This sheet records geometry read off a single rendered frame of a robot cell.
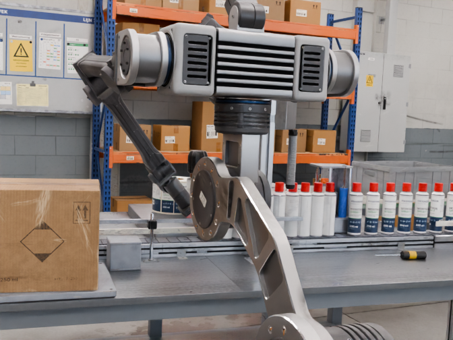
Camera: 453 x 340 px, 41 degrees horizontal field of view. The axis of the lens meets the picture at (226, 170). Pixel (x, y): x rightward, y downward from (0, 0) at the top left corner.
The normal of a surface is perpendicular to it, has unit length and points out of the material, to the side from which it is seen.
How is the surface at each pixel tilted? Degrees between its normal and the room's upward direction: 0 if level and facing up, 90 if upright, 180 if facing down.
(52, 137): 90
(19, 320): 90
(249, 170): 90
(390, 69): 90
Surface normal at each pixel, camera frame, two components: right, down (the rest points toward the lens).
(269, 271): -0.91, 0.00
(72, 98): 0.41, 0.11
